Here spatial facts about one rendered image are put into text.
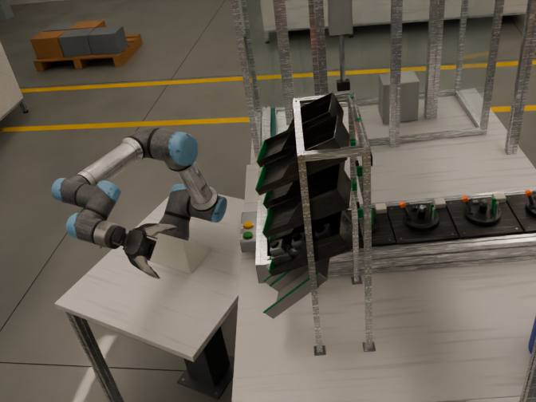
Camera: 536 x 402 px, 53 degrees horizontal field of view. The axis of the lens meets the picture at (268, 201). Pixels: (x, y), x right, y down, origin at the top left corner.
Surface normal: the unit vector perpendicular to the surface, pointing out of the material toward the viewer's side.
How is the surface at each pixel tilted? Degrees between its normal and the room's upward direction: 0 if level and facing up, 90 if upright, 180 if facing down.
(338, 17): 90
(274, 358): 0
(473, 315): 0
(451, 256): 90
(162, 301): 0
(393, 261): 90
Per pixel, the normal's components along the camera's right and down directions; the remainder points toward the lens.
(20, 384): -0.11, -0.81
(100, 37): -0.16, 0.59
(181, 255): -0.47, 0.56
